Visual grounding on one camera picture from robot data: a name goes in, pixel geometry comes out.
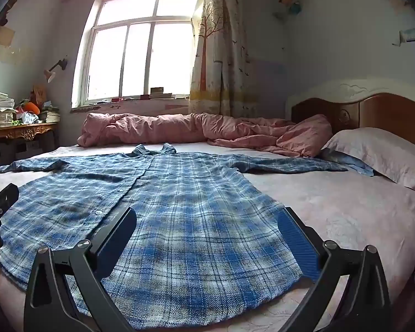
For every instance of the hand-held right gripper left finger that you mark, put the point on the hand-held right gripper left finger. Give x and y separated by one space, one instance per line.
119 238

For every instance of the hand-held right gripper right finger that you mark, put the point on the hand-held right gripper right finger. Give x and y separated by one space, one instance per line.
297 242

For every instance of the blue plaid shirt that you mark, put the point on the blue plaid shirt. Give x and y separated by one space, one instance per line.
193 214

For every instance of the carved wooden desk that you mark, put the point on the carved wooden desk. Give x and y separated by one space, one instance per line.
24 133

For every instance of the clear plastic bag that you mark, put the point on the clear plastic bag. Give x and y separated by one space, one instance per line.
29 118

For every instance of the stack of papers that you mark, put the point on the stack of papers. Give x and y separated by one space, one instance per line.
0 110

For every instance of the orange plush toy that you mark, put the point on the orange plush toy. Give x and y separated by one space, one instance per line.
31 108

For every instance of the stack of books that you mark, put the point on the stack of books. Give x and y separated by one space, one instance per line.
50 114

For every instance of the brown paper bag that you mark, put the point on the brown paper bag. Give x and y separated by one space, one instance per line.
39 93

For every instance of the pink pillow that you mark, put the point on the pink pillow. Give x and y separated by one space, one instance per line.
377 152

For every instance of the pink duvet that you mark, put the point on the pink duvet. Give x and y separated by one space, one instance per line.
179 128

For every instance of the books on window sill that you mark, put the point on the books on window sill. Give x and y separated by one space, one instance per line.
160 93

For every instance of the wooden headboard with white trim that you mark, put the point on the wooden headboard with white trim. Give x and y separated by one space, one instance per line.
384 110

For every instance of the white framed window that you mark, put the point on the white framed window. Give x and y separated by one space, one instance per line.
138 48

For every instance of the tree print curtain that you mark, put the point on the tree print curtain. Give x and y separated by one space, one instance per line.
218 58

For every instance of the wall lamp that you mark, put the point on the wall lamp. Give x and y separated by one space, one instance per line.
52 72

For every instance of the brown paper on wall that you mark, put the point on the brown paper on wall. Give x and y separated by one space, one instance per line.
3 36

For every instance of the paper note on wall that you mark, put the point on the paper note on wall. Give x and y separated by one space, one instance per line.
408 36

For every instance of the cartoon wall sticker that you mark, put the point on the cartoon wall sticker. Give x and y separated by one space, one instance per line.
289 1

